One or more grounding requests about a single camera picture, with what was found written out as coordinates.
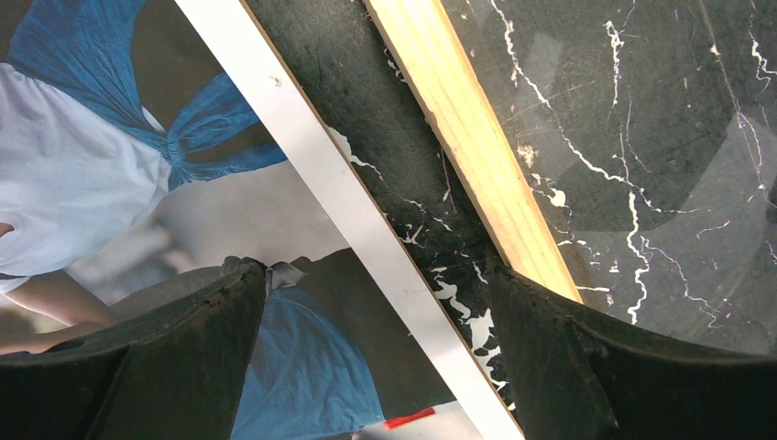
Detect light wooden picture frame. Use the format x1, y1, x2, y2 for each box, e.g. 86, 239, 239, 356
366, 1, 582, 303

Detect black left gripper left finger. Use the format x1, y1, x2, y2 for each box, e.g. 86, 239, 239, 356
1, 263, 266, 439

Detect colour street photo print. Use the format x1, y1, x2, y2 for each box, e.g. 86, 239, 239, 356
1, 1, 487, 439

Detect clear plastic cover sheet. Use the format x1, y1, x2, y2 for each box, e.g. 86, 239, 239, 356
443, 0, 776, 354

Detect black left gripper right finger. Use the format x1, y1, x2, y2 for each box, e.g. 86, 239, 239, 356
485, 264, 776, 439

